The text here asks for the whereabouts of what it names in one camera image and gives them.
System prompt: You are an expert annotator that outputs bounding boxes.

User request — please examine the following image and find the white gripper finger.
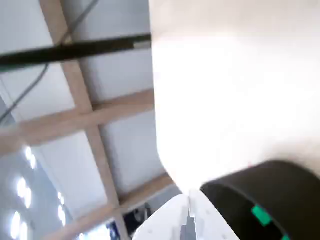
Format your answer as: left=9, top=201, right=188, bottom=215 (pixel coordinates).
left=131, top=194, right=189, bottom=240
left=189, top=188, right=240, bottom=240

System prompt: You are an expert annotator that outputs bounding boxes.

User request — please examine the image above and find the black pot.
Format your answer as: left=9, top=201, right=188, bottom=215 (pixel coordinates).
left=199, top=159, right=320, bottom=240

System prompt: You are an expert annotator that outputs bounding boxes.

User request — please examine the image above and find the thin grey cable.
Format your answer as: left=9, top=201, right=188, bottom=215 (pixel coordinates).
left=0, top=0, right=99, bottom=121

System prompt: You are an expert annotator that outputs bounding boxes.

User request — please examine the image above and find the black horizontal bar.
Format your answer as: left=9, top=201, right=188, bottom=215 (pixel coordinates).
left=0, top=34, right=152, bottom=69

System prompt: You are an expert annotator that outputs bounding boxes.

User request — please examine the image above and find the wooden frame partition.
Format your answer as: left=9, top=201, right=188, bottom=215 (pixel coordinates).
left=0, top=0, right=185, bottom=240

